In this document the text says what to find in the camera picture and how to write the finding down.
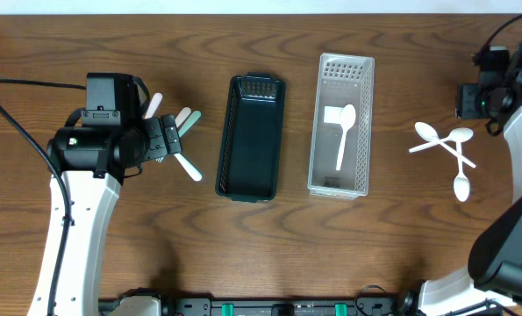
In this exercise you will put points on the white spoon clear basket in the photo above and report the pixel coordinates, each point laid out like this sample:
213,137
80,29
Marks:
347,121

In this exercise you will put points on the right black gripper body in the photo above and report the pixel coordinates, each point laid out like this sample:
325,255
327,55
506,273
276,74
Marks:
479,104

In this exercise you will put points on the white plastic spoon left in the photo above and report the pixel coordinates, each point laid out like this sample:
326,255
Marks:
153,105

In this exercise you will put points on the white spoon horizontal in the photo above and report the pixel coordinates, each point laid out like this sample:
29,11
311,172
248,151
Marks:
429,134

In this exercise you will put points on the white label in clear basket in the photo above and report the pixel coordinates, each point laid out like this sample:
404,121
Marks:
332,114

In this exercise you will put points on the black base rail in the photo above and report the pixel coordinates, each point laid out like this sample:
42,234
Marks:
371,300

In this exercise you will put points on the white plastic fork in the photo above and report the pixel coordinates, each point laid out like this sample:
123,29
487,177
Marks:
191,170
182,116

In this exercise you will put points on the white spoon bowl up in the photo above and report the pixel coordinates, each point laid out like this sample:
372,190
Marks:
461,134

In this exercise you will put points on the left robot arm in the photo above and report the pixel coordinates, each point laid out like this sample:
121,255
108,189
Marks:
116,130

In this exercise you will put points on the mint green plastic fork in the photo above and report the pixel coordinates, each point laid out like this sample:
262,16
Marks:
189,122

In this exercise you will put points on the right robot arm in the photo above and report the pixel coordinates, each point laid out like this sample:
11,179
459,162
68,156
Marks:
491,283

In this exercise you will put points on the white spoon bowl down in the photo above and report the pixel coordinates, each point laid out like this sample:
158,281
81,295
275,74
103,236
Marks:
461,183

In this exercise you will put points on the white plastic fork upper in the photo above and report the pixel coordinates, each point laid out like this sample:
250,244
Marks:
182,116

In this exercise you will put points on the dark green plastic basket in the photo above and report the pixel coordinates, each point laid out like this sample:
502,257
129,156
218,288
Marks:
250,150

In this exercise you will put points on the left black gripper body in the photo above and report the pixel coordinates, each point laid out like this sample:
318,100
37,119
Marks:
171,134

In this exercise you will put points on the white plastic fork lower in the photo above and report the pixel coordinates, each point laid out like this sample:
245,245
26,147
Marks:
191,170

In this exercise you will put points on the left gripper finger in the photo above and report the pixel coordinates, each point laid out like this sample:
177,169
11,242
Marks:
168,121
172,140

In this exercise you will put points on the clear plastic basket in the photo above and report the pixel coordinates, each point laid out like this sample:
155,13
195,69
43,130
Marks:
342,79

